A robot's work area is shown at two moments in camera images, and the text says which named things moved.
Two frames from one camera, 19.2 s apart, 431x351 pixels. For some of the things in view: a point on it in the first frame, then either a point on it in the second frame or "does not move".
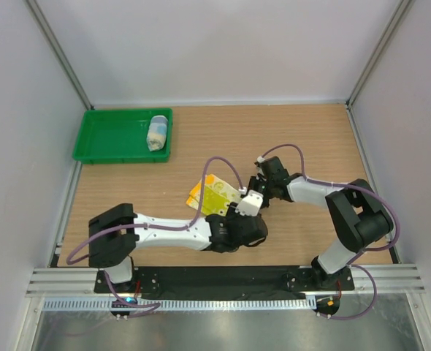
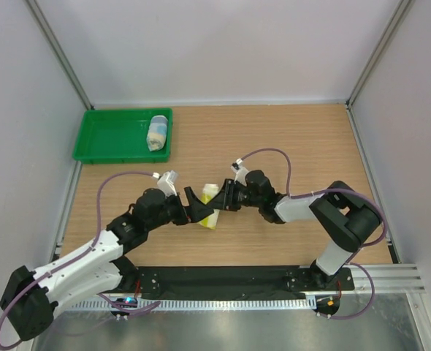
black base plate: x=226 y=279 does not move
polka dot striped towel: x=157 y=132 does not move
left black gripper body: x=233 y=215 -> x=172 y=211
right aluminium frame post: x=379 y=52 does not move
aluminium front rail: x=390 y=278 does not move
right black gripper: x=253 y=182 -> x=224 y=199
